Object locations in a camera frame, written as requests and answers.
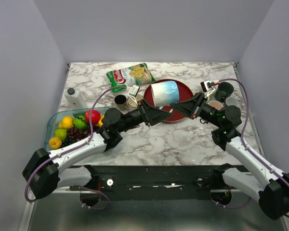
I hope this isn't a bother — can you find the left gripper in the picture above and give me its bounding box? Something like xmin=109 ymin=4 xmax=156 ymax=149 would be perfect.
xmin=116 ymin=99 xmax=173 ymax=134

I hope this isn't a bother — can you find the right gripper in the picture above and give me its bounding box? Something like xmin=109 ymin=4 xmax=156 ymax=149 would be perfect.
xmin=170 ymin=91 xmax=223 ymax=128

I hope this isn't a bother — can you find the light blue mug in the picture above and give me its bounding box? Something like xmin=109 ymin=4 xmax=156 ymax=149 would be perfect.
xmin=150 ymin=80 xmax=180 ymax=109

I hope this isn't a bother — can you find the cream mug black handle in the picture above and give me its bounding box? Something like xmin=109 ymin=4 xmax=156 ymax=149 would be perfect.
xmin=127 ymin=94 xmax=143 ymax=111

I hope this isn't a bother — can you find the pink mug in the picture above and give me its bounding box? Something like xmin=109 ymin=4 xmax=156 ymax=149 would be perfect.
xmin=208 ymin=101 xmax=224 ymax=110

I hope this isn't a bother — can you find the brown striped stoneware mug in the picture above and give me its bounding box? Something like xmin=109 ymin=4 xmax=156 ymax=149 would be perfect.
xmin=114 ymin=95 xmax=127 ymax=111

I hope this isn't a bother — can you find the dark teal mug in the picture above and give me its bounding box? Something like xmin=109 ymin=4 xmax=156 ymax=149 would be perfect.
xmin=214 ymin=82 xmax=234 ymax=103

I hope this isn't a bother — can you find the grey-blue textured mug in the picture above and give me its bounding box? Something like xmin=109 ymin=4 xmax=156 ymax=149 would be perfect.
xmin=225 ymin=97 xmax=239 ymax=107

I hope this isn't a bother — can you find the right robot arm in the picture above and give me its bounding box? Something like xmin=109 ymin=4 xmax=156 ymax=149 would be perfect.
xmin=170 ymin=93 xmax=289 ymax=220

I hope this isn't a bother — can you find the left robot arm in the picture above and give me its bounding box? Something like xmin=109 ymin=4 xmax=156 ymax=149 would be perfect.
xmin=22 ymin=100 xmax=172 ymax=202

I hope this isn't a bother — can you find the round red lacquer tray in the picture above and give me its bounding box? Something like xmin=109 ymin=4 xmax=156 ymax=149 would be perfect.
xmin=143 ymin=79 xmax=193 ymax=123

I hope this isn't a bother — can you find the green chips bag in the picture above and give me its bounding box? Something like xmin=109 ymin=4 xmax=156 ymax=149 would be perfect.
xmin=106 ymin=63 xmax=156 ymax=93

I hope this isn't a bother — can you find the yellow lemon toy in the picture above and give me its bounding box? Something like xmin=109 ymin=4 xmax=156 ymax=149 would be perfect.
xmin=58 ymin=116 xmax=74 ymax=129
xmin=97 ymin=115 xmax=104 ymax=127

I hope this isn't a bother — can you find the red apple toy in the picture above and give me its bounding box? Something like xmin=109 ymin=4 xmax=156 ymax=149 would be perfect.
xmin=84 ymin=110 xmax=101 ymax=125

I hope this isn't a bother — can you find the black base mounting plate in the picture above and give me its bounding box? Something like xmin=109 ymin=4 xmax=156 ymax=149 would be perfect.
xmin=69 ymin=165 xmax=256 ymax=202

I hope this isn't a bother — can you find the green avocado toy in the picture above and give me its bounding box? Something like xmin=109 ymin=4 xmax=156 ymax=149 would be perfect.
xmin=73 ymin=115 xmax=88 ymax=130

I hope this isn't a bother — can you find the white bottle black cap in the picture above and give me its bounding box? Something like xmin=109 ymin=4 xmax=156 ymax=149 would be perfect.
xmin=64 ymin=88 xmax=87 ymax=110

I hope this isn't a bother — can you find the dark grape bunch toy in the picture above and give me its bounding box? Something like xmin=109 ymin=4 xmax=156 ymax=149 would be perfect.
xmin=61 ymin=127 xmax=91 ymax=148

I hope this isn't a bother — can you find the green lime toy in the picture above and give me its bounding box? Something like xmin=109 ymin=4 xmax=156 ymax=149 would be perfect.
xmin=54 ymin=128 xmax=67 ymax=141

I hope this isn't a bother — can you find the clear blue fruit container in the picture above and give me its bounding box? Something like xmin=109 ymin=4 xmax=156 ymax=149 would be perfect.
xmin=44 ymin=107 xmax=108 ymax=156

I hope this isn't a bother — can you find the yellow orange pepper toy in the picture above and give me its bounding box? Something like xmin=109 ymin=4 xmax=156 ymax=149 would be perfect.
xmin=48 ymin=136 xmax=62 ymax=150

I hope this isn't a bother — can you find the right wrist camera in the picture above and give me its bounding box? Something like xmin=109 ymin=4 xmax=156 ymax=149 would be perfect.
xmin=200 ymin=80 xmax=220 ymax=98

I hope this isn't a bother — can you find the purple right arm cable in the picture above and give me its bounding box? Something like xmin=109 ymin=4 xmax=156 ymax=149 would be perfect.
xmin=213 ymin=78 xmax=289 ymax=220

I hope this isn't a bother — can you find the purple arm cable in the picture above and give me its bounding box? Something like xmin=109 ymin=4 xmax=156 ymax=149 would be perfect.
xmin=25 ymin=87 xmax=131 ymax=211
xmin=213 ymin=78 xmax=289 ymax=220

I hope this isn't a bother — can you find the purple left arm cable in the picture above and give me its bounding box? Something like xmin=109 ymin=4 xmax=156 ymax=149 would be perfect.
xmin=25 ymin=87 xmax=131 ymax=211

